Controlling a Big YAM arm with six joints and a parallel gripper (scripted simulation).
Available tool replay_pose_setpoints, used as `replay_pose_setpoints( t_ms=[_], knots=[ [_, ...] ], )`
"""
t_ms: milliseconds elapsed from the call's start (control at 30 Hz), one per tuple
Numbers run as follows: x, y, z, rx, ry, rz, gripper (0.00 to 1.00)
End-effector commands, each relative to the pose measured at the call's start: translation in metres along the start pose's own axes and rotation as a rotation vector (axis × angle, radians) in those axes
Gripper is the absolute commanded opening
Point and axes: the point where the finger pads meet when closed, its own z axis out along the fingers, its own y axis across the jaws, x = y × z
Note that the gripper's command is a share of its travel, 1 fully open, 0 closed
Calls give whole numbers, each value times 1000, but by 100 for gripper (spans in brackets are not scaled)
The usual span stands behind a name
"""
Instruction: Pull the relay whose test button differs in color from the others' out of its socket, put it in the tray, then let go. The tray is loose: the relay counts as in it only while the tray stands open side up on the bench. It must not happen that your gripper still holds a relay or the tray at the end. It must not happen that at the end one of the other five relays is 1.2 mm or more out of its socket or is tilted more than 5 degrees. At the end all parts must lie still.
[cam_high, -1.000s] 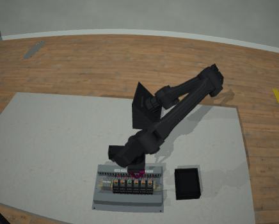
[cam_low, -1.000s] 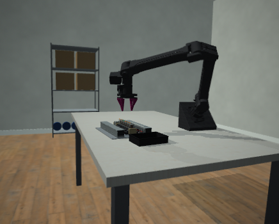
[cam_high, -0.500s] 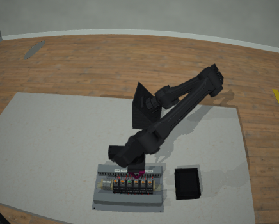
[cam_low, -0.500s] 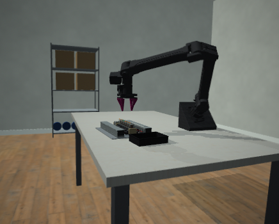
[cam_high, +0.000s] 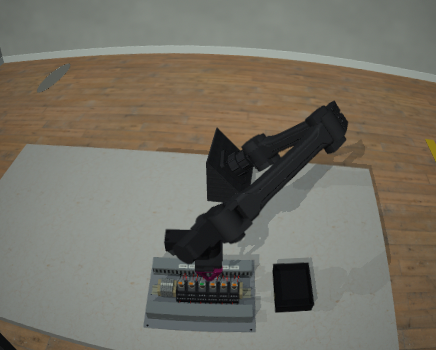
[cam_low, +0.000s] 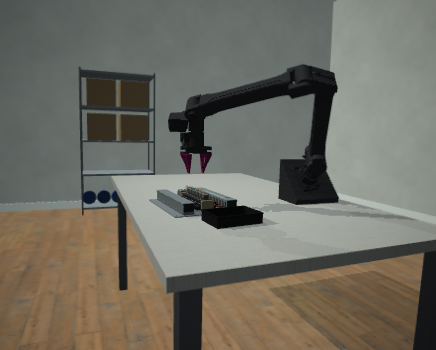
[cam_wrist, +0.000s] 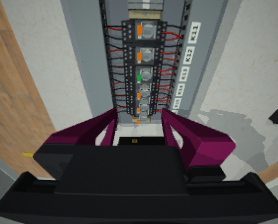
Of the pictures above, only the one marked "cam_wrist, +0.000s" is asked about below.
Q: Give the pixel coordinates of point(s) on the black open tray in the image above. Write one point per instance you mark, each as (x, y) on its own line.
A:
(141, 141)

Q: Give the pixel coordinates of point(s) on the grey relay with orange button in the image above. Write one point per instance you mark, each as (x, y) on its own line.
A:
(144, 55)
(145, 29)
(142, 119)
(142, 107)
(143, 92)

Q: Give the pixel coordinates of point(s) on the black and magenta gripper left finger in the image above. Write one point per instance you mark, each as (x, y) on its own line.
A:
(85, 133)

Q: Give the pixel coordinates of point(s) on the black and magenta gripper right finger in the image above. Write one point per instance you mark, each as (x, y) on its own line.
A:
(202, 145)

